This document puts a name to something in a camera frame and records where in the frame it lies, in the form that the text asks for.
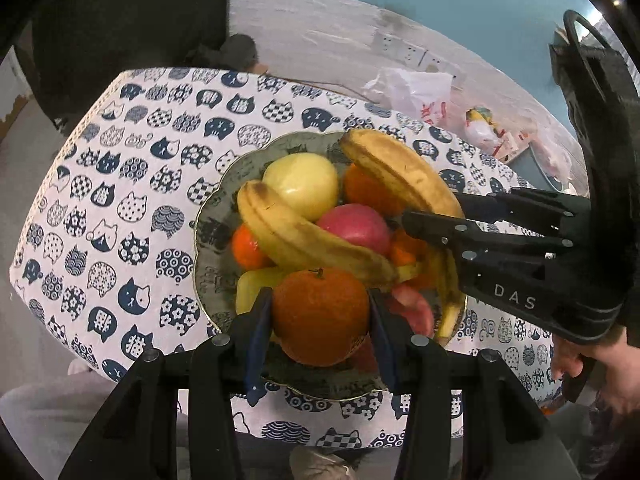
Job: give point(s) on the large orange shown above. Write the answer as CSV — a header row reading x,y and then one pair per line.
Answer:
x,y
361,188

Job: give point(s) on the yellow banana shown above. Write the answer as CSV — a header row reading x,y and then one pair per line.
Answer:
x,y
295,243
410,178

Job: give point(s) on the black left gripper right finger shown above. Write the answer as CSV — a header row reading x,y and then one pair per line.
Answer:
x,y
505,435

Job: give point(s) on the small orange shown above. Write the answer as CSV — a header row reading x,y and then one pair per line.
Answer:
x,y
409,255

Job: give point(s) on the black chair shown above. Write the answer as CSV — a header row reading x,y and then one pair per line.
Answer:
x,y
71,50

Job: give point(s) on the large red apple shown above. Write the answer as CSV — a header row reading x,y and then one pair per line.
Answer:
x,y
359,225

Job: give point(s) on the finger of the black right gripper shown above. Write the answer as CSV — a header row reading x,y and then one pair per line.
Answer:
x,y
543,212
462,237

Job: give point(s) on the white plastic bag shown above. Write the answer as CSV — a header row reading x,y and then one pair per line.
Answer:
x,y
420,95

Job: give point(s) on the blue trash bin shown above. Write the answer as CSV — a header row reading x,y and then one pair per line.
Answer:
x,y
531,167

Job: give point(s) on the cat pattern tablecloth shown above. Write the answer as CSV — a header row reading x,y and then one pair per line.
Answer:
x,y
126,246

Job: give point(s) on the person right hand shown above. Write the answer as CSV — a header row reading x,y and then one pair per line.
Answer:
x,y
616,373

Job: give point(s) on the green glass plate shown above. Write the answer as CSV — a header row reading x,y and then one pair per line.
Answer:
x,y
216,273

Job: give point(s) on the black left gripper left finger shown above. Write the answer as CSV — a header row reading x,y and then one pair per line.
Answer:
x,y
134,433

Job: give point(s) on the yellow green pear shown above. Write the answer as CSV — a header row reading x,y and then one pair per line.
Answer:
x,y
252,282

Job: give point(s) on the small red apple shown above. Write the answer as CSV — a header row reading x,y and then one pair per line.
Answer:
x,y
414,308

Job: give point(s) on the white wall socket strip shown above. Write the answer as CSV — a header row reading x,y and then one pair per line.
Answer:
x,y
415,57

